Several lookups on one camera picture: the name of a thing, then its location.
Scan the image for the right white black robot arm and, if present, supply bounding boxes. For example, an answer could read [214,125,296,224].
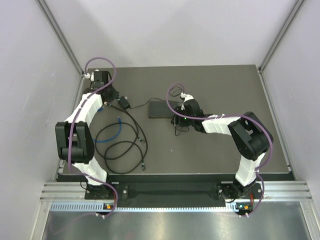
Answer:
[171,106,273,198]

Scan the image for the thin black power cord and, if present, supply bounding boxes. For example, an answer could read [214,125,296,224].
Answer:
[128,83,191,137]

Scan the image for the front aluminium frame rail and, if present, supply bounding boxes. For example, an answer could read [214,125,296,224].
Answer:
[40,181,312,202]

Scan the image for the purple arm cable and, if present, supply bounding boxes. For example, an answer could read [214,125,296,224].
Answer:
[166,82,273,218]
[49,57,120,236]

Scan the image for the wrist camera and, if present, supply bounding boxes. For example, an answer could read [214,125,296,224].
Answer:
[83,69,112,89]
[180,92,204,118]

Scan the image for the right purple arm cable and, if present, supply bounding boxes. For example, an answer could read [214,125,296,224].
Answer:
[166,82,273,218]

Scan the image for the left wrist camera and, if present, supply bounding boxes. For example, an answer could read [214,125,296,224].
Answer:
[83,69,112,89]

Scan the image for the blue ethernet cable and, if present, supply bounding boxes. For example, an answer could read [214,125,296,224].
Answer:
[92,104,124,144]

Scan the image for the black power adapter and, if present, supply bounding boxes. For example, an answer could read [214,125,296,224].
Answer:
[117,96,131,110]

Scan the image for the grey slotted cable duct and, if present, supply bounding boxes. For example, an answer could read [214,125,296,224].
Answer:
[50,202,249,213]

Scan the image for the black network switch box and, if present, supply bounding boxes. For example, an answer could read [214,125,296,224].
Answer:
[148,101,174,119]

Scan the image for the right aluminium frame post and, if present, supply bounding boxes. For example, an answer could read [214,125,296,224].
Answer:
[257,0,306,75]

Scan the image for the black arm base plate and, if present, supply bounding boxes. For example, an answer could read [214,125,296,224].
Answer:
[84,181,265,201]

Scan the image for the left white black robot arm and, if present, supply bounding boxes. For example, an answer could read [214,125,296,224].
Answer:
[55,82,114,199]

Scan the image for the left aluminium frame post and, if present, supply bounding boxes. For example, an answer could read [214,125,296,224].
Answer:
[35,0,83,75]

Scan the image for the aluminium frame post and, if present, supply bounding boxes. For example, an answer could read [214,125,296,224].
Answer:
[257,0,306,75]
[35,0,83,75]

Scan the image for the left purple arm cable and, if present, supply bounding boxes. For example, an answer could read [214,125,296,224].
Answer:
[49,57,120,236]

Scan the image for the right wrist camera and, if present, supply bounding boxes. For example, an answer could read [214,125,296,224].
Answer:
[180,92,204,118]

